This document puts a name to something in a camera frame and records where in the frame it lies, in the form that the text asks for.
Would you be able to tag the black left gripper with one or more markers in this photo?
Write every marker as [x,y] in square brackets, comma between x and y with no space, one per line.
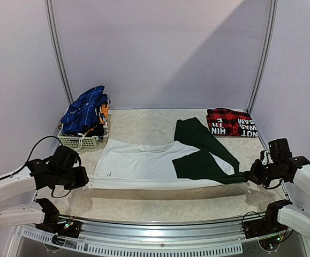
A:
[82,179]

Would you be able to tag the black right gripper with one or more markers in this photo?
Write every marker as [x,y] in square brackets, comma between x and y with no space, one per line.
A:
[258,173]

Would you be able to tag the white garment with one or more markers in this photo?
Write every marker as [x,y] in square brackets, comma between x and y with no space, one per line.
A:
[125,166]

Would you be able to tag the red black plaid shirt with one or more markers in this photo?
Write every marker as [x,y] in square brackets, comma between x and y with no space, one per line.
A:
[230,123]

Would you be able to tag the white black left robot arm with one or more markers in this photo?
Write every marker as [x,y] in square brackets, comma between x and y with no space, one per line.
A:
[31,177]

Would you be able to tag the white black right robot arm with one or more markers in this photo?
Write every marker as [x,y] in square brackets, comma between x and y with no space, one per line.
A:
[284,214]

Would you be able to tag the white laundry basket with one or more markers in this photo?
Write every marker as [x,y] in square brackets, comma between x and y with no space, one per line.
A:
[81,142]

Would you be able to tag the orange black printed garment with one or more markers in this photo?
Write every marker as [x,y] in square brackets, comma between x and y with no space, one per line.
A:
[99,128]

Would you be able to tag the blue patterned garment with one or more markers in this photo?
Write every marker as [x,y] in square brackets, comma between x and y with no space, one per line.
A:
[81,114]

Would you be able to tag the dark green garment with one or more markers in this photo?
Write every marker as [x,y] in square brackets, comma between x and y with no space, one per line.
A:
[202,164]

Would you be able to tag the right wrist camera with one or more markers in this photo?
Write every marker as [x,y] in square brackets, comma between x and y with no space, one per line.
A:
[279,152]

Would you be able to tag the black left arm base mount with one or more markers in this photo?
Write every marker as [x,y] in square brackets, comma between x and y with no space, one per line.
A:
[61,228]

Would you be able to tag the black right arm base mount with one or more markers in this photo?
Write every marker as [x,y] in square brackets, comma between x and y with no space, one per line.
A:
[266,228]

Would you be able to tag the aluminium front rail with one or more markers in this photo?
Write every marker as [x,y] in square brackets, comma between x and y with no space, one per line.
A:
[215,238]

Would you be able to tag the aluminium left corner post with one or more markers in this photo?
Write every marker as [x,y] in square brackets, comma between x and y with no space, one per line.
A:
[50,12]

